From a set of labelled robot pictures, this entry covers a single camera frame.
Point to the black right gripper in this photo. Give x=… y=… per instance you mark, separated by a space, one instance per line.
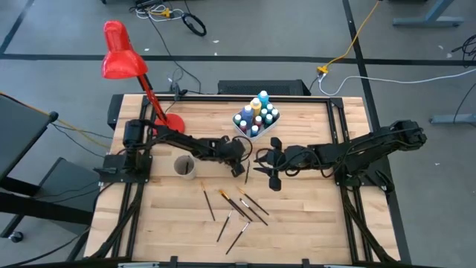
x=297 y=158

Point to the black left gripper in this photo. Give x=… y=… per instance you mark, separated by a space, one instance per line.
x=232 y=152

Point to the thin black paintbrush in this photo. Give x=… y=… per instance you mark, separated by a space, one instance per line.
x=247 y=173
x=186 y=167

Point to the small red paint bottle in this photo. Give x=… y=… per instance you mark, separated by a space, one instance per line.
x=258 y=120
x=243 y=124

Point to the small dark blue paint bottle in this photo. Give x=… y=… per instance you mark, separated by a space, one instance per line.
x=254 y=130

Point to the small green paint bottle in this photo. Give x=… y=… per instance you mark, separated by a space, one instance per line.
x=269 y=118
x=238 y=119

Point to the black paintbrush orange bristles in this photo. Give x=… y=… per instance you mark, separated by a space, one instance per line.
x=254 y=203
x=234 y=207
x=208 y=203

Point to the large blue paint bottle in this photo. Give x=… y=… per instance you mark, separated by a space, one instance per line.
x=248 y=113

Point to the black paintbrush silver ferrule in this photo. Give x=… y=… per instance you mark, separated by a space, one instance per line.
x=237 y=239
x=224 y=227
x=256 y=214

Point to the wide orange bristle paintbrush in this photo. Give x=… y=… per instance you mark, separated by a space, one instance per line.
x=241 y=211

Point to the small light blue paint bottle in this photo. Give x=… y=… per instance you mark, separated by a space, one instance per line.
x=269 y=106

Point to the large teal paint bottle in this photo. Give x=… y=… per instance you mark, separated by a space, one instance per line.
x=263 y=96

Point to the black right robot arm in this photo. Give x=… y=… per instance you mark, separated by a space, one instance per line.
x=372 y=145

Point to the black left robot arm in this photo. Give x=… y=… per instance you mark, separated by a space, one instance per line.
x=178 y=140

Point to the white storage bin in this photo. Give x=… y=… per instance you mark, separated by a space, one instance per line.
x=256 y=140

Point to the white cup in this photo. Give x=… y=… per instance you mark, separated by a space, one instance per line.
x=180 y=167

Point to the black computer case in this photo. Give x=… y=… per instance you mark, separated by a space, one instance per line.
x=260 y=87

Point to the black table clamp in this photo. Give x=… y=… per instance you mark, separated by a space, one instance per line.
x=175 y=90

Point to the red desk lamp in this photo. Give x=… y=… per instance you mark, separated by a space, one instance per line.
x=122 y=56

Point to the grey desk leg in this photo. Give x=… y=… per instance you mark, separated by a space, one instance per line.
x=427 y=21
x=453 y=119

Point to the black side cart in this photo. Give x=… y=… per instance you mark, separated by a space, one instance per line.
x=18 y=130

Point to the black caster wheel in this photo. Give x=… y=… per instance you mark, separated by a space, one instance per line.
x=16 y=237

